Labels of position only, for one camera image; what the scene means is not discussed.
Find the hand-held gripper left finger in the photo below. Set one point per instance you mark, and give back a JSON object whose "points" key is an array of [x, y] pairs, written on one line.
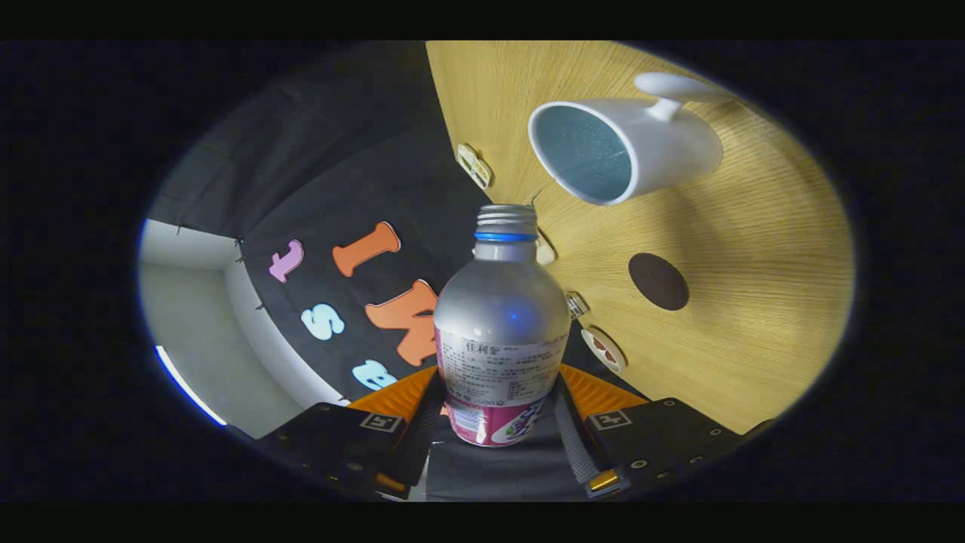
{"points": [[339, 441]]}

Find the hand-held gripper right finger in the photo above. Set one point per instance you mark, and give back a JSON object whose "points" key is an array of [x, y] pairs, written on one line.
{"points": [[663, 434]]}

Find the dark brown round coaster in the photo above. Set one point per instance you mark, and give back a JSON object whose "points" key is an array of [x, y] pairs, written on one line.
{"points": [[659, 281]]}

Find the silver juice bottle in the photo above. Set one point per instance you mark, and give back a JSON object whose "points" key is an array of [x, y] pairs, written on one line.
{"points": [[501, 302]]}

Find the white cup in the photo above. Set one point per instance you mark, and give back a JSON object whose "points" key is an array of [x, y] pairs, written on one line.
{"points": [[671, 151]]}

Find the white plate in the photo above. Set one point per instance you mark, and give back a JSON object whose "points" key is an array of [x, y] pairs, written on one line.
{"points": [[612, 363]]}

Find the wooden table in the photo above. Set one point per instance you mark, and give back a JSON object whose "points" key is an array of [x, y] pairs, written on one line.
{"points": [[754, 339]]}

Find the white toaster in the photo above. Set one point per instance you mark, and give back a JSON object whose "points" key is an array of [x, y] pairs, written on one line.
{"points": [[544, 253]]}

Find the white compartment tray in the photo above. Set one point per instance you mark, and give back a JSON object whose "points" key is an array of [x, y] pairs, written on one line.
{"points": [[475, 166]]}

